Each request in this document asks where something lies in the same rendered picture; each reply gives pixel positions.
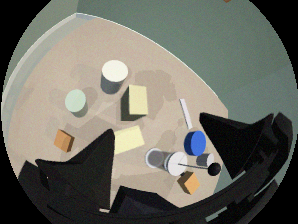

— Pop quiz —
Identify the grey cylinder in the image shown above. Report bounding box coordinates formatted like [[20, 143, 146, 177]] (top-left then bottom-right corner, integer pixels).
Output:
[[196, 153, 214, 168]]

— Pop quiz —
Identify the small orange-brown cube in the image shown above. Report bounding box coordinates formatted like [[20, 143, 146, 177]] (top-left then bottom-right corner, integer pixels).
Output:
[[53, 129, 74, 153]]

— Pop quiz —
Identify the white cylinder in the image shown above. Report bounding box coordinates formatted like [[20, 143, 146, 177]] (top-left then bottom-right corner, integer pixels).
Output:
[[101, 60, 128, 95]]

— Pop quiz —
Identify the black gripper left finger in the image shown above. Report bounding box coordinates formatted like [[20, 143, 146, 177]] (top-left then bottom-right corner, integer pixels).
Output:
[[35, 128, 116, 210]]

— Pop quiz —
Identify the pale yellow block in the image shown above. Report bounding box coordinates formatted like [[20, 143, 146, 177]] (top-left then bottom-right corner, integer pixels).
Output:
[[121, 84, 148, 120], [113, 125, 145, 155]]

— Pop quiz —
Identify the tan rectangular box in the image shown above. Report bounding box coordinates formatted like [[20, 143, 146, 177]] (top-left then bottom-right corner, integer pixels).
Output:
[[177, 171, 200, 194]]

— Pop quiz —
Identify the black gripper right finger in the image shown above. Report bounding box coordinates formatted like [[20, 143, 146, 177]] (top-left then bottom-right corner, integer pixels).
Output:
[[200, 112, 274, 180]]

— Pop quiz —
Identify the light grey flat bar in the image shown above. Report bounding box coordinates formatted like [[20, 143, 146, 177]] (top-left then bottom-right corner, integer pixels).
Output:
[[180, 99, 192, 129]]

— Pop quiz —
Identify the blue cylinder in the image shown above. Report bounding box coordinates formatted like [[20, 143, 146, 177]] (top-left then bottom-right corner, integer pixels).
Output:
[[184, 131, 206, 156]]

